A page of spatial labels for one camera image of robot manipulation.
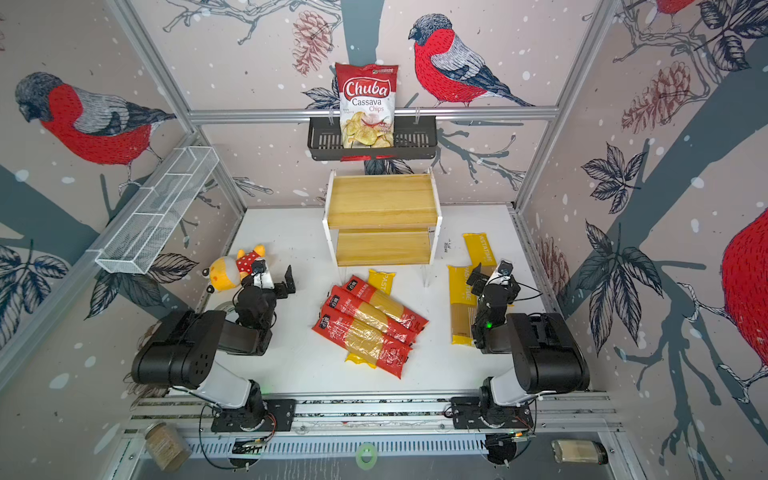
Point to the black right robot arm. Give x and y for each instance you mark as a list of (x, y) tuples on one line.
[(543, 356)]

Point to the yellow plush toy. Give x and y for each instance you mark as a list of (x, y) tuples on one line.
[(227, 272)]

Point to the glass jar left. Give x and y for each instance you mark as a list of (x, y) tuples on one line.
[(166, 446)]

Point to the yellow spaghetti bag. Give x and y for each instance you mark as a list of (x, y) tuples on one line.
[(463, 305), (383, 281), (480, 252)]

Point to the black hanging wire basket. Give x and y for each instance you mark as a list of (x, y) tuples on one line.
[(409, 138)]

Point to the glass jar right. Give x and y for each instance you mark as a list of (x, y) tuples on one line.
[(579, 451)]

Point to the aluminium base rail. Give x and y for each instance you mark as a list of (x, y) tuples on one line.
[(322, 426)]

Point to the wooden two-tier shelf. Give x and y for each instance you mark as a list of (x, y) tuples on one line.
[(386, 220)]

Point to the red spaghetti bag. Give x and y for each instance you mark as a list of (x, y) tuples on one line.
[(366, 342), (386, 304), (345, 302)]

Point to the glass jar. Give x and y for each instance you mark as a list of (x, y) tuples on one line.
[(166, 446), (579, 451)]

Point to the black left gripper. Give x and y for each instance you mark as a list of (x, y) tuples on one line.
[(279, 287)]

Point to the Chuba cassava chips bag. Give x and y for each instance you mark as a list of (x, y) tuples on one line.
[(367, 104)]

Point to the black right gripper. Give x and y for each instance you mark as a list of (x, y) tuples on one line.
[(491, 283)]

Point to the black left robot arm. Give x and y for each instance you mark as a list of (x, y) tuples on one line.
[(181, 355)]

